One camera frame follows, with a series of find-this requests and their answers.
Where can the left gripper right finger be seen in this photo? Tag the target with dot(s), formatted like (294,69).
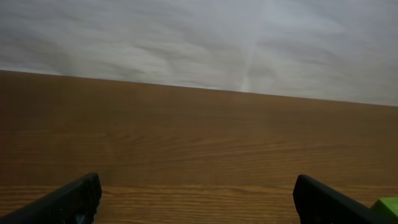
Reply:
(326,205)

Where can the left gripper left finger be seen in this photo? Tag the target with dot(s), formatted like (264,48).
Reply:
(62,205)

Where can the green cube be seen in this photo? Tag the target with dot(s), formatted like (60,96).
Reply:
(387,206)

